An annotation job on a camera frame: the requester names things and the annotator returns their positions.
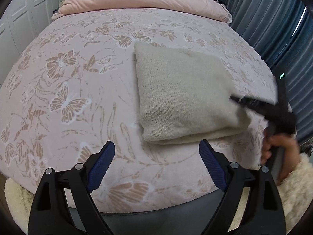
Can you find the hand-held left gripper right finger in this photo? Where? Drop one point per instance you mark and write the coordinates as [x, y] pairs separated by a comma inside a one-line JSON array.
[[212, 169]]

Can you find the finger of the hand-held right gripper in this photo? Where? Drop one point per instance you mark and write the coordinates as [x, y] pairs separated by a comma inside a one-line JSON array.
[[254, 105]]

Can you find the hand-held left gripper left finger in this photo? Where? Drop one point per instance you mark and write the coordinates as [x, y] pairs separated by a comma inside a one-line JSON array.
[[100, 169]]

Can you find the beige sweater with black hearts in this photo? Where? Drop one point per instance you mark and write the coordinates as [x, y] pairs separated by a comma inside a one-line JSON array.
[[183, 90]]

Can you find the person's right forearm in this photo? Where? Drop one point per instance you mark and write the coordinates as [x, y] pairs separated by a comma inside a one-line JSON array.
[[296, 195]]

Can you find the person's right hand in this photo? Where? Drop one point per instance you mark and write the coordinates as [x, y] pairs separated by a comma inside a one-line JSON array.
[[291, 151]]

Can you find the blue curtain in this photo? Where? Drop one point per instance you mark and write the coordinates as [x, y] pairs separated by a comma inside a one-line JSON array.
[[269, 29]]

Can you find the pink floral bedspread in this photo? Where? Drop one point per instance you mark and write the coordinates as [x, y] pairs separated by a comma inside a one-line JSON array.
[[73, 90]]

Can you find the cream fluffy cloth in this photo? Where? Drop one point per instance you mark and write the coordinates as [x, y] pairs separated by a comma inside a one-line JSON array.
[[17, 195]]

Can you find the black and white object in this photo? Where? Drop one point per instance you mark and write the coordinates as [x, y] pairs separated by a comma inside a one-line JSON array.
[[217, 0]]

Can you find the pink duvet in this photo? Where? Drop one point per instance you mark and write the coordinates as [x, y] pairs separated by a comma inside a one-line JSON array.
[[146, 0]]

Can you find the white wardrobe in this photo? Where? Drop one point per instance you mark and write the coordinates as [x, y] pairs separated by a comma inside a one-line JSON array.
[[24, 9]]

